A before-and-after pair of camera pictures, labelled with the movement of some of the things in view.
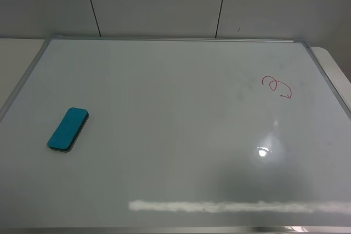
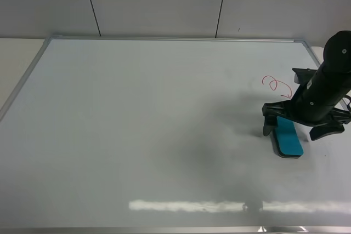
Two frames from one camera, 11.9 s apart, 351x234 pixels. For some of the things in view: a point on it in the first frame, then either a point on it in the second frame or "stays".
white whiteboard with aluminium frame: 184,136 stays
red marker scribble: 276,85 stays
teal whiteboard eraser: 69,130 -> 287,139
